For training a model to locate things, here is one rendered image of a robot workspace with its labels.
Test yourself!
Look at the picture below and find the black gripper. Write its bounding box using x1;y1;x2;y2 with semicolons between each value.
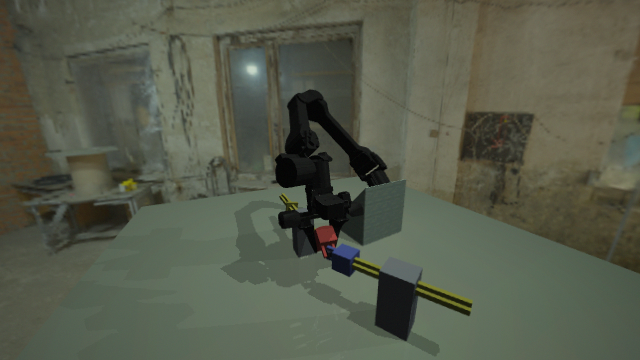
278;182;364;254

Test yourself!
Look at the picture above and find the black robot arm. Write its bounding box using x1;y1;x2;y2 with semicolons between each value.
275;90;391;220

